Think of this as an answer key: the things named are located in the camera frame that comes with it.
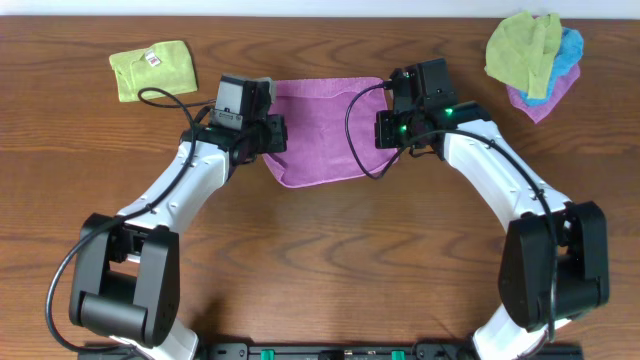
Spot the crumpled green cloth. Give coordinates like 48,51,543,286
485,11,562,99

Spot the folded green cloth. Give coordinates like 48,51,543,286
109,40,198,102

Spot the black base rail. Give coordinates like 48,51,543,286
77,342,585,360

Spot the large pink cloth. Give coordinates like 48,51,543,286
264,77,395,188

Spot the small pink cloth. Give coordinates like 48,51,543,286
507,64,581,124

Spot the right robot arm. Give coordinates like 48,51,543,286
374,59,610,359

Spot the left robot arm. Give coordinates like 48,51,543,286
65,75,287,359

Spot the blue cloth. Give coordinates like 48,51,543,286
519,28,584,105

